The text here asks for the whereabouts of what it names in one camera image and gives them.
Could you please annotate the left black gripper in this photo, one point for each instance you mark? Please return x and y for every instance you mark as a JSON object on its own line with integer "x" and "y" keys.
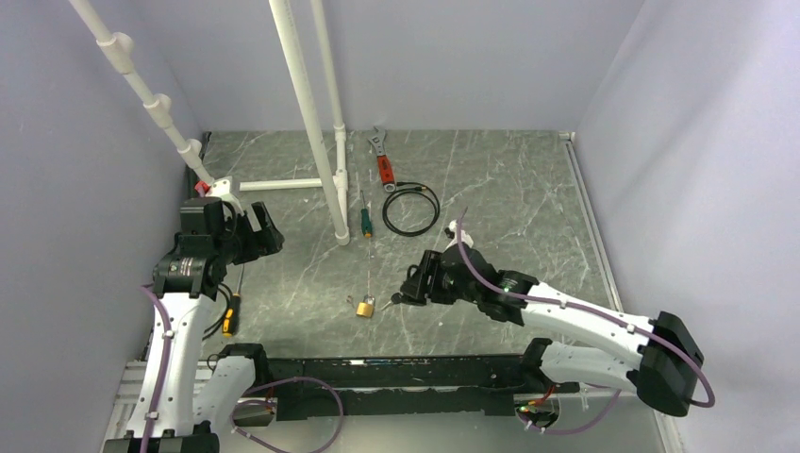
{"x": 260, "y": 243}

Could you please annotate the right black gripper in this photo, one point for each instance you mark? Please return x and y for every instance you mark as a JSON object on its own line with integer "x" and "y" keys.
{"x": 419, "y": 286}

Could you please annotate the black head key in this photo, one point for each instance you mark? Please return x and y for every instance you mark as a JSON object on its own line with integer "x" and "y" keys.
{"x": 392, "y": 302}

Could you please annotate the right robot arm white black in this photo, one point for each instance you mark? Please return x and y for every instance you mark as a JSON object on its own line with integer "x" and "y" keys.
{"x": 657, "y": 359}

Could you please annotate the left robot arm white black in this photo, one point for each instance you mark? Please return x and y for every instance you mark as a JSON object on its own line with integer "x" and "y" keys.
{"x": 171, "y": 415}

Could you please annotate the yellow black screwdriver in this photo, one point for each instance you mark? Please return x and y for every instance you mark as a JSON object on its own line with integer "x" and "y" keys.
{"x": 232, "y": 320}

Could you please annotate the small brass padlock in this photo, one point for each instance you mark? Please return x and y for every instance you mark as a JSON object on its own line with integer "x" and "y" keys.
{"x": 366, "y": 307}

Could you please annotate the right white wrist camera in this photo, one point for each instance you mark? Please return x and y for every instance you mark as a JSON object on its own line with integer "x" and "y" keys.
{"x": 455, "y": 234}

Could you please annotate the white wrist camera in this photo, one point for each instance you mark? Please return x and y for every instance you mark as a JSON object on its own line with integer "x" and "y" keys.
{"x": 225, "y": 188}
{"x": 455, "y": 234}

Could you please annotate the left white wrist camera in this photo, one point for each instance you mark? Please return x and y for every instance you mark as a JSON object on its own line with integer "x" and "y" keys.
{"x": 225, "y": 188}

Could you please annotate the green handle screwdriver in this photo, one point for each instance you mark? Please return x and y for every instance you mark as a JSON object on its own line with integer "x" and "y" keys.
{"x": 366, "y": 225}

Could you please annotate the white pvc pipe frame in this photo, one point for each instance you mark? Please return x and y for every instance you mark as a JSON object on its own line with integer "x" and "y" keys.
{"x": 117, "y": 48}

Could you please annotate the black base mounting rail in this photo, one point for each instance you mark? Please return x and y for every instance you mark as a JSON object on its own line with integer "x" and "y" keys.
{"x": 305, "y": 388}

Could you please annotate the red handle adjustable wrench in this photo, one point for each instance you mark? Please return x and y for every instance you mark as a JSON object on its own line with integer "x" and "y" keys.
{"x": 384, "y": 166}

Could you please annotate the aluminium rail right edge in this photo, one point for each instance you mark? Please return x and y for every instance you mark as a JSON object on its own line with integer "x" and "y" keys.
{"x": 666, "y": 426}

